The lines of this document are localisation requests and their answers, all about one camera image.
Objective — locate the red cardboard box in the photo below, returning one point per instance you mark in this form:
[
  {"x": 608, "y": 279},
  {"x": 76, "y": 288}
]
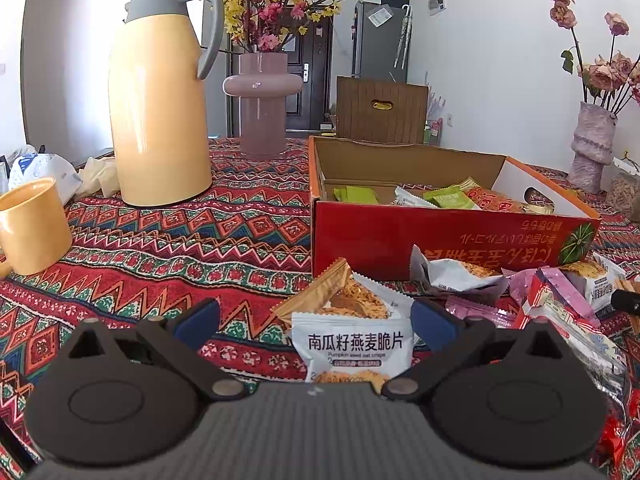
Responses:
[{"x": 360, "y": 245}]

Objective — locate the orange red long snack packet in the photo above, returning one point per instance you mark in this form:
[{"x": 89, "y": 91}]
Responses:
[{"x": 500, "y": 202}]

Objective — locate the dark brown door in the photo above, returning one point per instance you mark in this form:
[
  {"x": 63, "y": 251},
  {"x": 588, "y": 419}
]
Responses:
[{"x": 315, "y": 95}]

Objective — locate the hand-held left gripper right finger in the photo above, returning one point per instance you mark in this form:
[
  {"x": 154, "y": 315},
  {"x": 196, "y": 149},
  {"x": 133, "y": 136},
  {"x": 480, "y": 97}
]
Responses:
[{"x": 435, "y": 322}]

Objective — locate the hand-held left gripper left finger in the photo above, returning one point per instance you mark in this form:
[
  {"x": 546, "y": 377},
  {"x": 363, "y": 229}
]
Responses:
[{"x": 200, "y": 317}]

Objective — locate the white folded umbrella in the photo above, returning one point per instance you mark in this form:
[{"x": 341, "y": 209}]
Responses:
[{"x": 402, "y": 35}]

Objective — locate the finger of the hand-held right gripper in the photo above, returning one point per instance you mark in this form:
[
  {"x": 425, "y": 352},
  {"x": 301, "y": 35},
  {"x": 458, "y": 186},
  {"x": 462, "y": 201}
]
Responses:
[{"x": 627, "y": 302}]

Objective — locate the textured pink vase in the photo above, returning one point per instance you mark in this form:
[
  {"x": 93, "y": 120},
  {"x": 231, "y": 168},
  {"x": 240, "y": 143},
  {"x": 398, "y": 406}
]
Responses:
[{"x": 592, "y": 150}]

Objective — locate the red silver snack packet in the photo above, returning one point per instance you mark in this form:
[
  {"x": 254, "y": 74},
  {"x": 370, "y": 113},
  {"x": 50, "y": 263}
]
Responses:
[{"x": 565, "y": 330}]

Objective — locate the beige crumpled cloth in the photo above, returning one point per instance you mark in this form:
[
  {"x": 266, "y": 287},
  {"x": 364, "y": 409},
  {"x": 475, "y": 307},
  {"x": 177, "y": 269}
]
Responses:
[{"x": 100, "y": 175}]

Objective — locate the yellow ceramic mug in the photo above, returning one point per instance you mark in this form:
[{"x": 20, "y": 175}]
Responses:
[{"x": 30, "y": 230}]

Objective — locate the white oat crisp packet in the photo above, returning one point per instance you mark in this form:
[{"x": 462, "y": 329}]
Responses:
[
  {"x": 350, "y": 345},
  {"x": 592, "y": 275}
]

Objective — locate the white plastic bag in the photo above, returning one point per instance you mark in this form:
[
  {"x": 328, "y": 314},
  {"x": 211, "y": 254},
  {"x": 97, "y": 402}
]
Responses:
[{"x": 45, "y": 170}]

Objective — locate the green white snack packet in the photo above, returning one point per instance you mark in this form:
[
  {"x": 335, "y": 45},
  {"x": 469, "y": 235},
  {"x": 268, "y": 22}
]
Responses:
[{"x": 450, "y": 197}]

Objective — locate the pink and yellow blossom branches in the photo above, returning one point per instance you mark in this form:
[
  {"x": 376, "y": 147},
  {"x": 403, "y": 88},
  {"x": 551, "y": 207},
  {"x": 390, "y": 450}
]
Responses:
[{"x": 270, "y": 10}]

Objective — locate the small storage rack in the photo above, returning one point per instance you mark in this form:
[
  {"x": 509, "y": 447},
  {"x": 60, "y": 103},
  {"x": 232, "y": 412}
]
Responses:
[{"x": 434, "y": 132}]

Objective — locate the white paper notice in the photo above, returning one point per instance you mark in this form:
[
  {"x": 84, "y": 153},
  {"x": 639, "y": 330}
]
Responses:
[{"x": 380, "y": 16}]

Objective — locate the clear plastic seed container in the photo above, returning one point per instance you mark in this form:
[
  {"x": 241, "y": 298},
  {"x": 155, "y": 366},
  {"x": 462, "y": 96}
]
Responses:
[{"x": 625, "y": 195}]

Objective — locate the pink snack packet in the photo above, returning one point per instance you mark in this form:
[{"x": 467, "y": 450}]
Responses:
[
  {"x": 570, "y": 290},
  {"x": 480, "y": 312}
]

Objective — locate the grey refrigerator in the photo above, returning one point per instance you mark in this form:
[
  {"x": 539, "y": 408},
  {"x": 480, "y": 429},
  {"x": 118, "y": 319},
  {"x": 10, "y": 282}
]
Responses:
[{"x": 375, "y": 55}]

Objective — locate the mauve glass vase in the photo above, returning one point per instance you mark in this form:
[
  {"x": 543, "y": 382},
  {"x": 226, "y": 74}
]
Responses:
[{"x": 262, "y": 115}]

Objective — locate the dried pink roses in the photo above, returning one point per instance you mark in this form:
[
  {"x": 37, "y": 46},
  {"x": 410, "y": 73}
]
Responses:
[{"x": 607, "y": 72}]

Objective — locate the orange brown crisp packet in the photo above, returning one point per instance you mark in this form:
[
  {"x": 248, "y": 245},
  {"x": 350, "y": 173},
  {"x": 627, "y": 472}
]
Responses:
[{"x": 320, "y": 290}]

